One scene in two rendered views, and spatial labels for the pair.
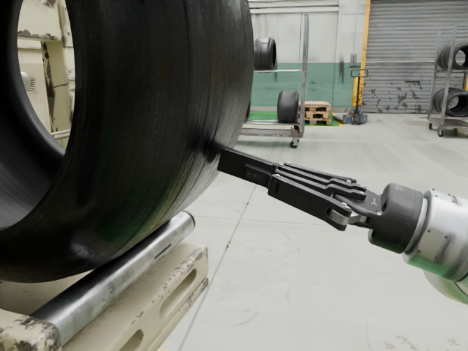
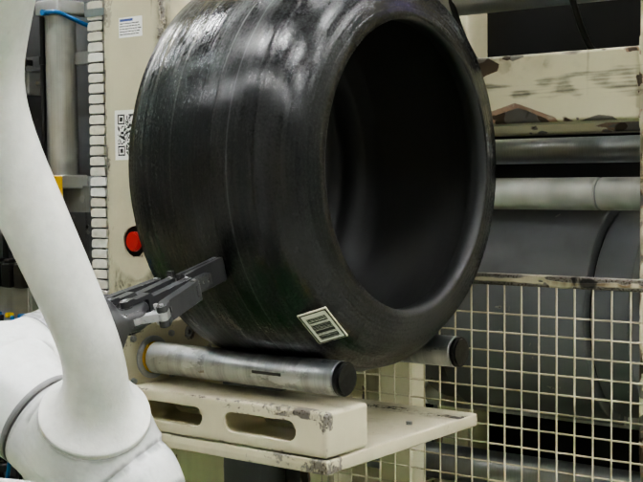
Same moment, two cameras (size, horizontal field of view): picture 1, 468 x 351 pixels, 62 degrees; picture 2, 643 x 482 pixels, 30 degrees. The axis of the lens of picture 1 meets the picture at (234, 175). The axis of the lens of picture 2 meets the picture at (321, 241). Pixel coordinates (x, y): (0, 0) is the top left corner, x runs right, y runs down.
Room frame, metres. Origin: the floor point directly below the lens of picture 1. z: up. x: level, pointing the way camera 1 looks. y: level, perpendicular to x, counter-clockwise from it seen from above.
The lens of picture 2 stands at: (1.06, -1.34, 1.15)
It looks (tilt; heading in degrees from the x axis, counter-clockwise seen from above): 3 degrees down; 108
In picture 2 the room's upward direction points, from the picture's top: 1 degrees counter-clockwise
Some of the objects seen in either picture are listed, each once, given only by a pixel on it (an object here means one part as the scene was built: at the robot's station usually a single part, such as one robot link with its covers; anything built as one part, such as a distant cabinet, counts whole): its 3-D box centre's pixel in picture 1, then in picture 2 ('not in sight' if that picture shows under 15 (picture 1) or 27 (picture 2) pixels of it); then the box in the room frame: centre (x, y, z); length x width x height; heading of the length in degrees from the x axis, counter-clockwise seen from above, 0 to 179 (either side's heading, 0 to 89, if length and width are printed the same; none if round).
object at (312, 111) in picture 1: (311, 111); not in sight; (9.24, -1.85, 0.22); 1.27 x 0.90 x 0.44; 169
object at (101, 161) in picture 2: not in sight; (111, 156); (0.16, 0.34, 1.19); 0.05 x 0.04 x 0.48; 71
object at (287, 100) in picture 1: (262, 83); not in sight; (6.24, -0.46, 0.96); 1.33 x 0.64 x 1.92; 77
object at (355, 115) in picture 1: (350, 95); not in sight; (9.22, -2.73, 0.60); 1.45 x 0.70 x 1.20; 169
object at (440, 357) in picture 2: not in sight; (363, 342); (0.55, 0.41, 0.90); 0.35 x 0.05 x 0.05; 161
